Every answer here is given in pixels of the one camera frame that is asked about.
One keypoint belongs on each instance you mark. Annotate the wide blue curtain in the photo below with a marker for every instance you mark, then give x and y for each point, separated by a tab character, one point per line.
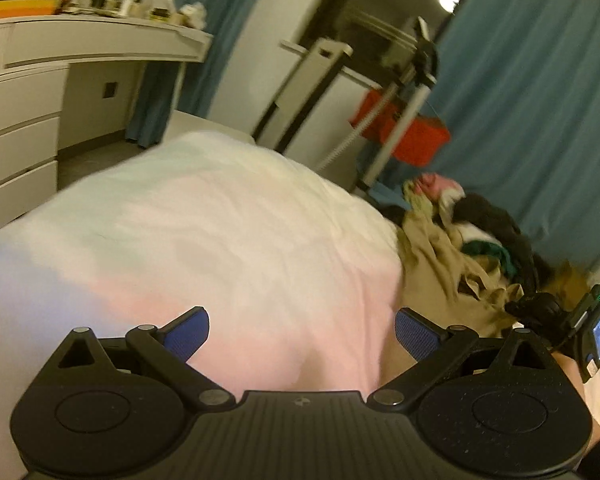
535	125

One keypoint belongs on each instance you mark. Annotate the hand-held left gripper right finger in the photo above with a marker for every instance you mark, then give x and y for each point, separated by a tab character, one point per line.
420	332

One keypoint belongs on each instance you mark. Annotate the garment steamer stand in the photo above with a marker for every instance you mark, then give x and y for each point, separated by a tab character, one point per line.
400	95

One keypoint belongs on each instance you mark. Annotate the orange storage box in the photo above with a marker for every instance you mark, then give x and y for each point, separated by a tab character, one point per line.
17	7

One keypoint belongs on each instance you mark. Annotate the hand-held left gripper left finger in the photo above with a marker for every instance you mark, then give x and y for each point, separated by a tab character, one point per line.
187	332

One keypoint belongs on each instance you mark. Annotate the red bag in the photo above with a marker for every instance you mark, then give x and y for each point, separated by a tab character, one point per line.
420	137

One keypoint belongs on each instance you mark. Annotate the dark window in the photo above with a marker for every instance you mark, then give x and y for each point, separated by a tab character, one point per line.
390	5

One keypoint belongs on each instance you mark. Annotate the pile of mixed clothes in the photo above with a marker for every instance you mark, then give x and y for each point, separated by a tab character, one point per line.
485	230

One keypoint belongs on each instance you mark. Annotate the narrow blue curtain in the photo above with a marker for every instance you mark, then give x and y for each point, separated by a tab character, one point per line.
210	50

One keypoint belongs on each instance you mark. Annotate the bed with pastel sheet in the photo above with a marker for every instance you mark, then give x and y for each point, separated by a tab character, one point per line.
205	260

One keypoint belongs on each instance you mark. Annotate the yellow paper bag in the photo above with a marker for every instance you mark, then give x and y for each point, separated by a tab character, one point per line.
575	275

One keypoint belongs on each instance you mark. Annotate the white tissue box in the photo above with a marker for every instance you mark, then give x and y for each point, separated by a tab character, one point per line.
192	14

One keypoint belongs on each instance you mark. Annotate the person's right forearm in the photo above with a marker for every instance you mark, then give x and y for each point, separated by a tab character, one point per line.
597	410

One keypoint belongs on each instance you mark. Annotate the tan garment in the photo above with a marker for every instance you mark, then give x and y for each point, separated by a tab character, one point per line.
450	280

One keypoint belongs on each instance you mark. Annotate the group of cosmetic bottles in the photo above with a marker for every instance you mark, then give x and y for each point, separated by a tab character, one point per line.
120	2

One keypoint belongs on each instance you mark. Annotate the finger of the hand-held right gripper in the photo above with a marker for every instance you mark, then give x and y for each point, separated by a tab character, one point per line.
535	306
552	332

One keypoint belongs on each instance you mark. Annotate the white and black chair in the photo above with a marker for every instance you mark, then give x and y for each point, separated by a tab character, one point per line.
305	95

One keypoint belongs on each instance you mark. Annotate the white vanity desk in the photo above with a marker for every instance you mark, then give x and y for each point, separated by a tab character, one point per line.
35	110

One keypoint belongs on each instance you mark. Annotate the low dark wall socket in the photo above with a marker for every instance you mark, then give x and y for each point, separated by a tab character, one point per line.
110	90

